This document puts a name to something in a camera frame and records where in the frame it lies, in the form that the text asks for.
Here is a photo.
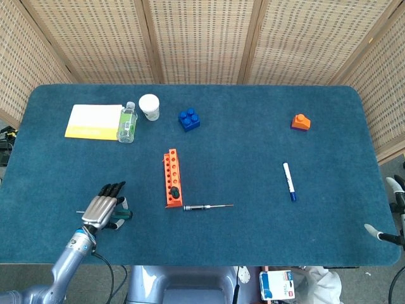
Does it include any orange purple toy block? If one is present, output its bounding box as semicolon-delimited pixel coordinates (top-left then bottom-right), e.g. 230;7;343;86
290;113;311;132

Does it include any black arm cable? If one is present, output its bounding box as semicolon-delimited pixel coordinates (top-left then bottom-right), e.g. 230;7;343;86
91;250;115;304

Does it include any yellow white booklet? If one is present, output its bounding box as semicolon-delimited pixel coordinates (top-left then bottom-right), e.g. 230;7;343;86
64;104;125;141

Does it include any black floor cable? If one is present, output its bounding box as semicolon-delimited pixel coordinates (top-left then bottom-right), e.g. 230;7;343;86
387;265;405;304

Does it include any blue building block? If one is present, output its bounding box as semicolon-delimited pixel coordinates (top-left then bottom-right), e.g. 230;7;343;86
178;108;201;133

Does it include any white blue cardboard box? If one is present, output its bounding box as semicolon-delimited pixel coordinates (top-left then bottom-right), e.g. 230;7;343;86
258;269;296;301

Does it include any white paper cup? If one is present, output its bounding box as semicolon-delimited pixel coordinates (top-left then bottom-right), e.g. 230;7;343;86
138;94;161;121

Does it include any clear plastic bottle green label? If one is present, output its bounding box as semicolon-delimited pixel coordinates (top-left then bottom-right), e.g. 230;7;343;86
116;101;139;144

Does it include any white marker blue cap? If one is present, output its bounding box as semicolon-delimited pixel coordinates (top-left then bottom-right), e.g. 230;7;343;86
282;162;298;203

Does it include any orange screwdriver rack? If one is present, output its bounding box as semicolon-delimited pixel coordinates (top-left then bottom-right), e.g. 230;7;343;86
163;148;184;209

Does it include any black floor equipment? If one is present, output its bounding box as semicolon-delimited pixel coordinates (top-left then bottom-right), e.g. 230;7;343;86
0;125;18;167

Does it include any silver black precision screwdriver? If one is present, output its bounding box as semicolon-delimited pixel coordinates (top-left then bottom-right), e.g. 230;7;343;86
183;204;234;212

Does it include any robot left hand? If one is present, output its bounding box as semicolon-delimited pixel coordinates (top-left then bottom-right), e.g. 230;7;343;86
81;180;129;234

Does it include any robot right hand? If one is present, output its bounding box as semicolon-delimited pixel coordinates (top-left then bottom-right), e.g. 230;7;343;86
363;176;405;246

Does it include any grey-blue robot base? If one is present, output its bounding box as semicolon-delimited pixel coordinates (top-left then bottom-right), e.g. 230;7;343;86
126;265;251;304

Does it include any blue carpet table cover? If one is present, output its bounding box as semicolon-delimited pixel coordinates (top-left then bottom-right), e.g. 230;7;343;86
0;84;402;267

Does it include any large green-black screwdriver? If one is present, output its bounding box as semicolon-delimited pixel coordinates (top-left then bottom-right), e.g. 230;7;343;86
76;205;134;222

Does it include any woven folding screen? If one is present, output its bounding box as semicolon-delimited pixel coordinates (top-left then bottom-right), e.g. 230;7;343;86
0;0;405;165

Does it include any white cloth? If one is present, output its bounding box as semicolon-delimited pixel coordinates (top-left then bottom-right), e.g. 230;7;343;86
292;265;344;304

